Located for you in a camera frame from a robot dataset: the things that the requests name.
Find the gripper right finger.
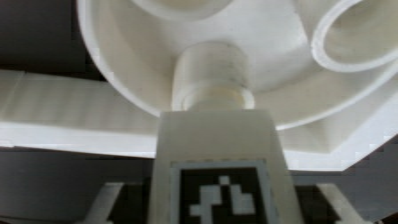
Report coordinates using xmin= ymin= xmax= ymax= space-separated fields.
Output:
xmin=317 ymin=183 xmax=373 ymax=224

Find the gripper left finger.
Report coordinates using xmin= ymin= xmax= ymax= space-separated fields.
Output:
xmin=77 ymin=182 xmax=125 ymax=224

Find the white stool leg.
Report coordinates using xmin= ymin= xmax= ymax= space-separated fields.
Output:
xmin=148 ymin=87 xmax=304 ymax=224

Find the white round stool seat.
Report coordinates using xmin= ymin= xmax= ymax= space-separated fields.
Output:
xmin=77 ymin=0 xmax=398 ymax=129

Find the white front rail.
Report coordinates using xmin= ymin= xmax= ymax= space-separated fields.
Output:
xmin=0 ymin=70 xmax=157 ymax=158

